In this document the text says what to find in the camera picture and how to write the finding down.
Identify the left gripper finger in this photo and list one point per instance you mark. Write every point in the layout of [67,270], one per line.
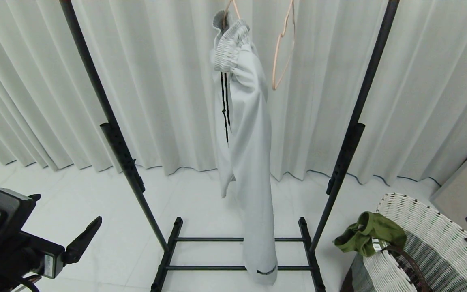
[81,241]

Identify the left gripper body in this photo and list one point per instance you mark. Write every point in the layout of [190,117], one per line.
[26,251]

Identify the green garment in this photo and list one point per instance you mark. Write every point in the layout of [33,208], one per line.
[373,229]

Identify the pale grey shorts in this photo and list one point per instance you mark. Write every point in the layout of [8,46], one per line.
[249,162]

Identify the pink clothes hanger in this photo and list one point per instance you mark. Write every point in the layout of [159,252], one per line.
[232,6]
[276,56]

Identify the white laundry basket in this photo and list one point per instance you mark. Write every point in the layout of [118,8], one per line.
[440,243]

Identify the black clothes rack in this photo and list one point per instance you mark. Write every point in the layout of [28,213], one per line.
[124,154]

